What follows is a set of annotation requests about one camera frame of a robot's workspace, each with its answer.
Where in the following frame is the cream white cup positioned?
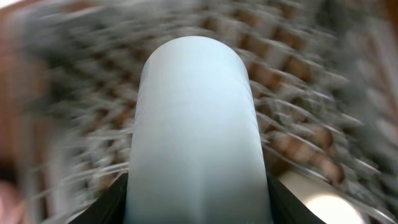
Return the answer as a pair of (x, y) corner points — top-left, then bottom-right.
(279, 171), (367, 224)

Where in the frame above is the blue cup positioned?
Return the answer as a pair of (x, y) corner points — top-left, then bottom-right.
(124, 36), (272, 223)

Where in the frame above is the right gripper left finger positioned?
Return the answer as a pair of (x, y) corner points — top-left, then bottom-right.
(69, 173), (128, 224)

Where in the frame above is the grey dishwasher rack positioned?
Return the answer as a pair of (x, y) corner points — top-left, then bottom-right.
(18, 1), (397, 223)

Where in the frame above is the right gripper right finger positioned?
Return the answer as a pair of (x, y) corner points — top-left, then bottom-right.
(267, 174), (325, 224)

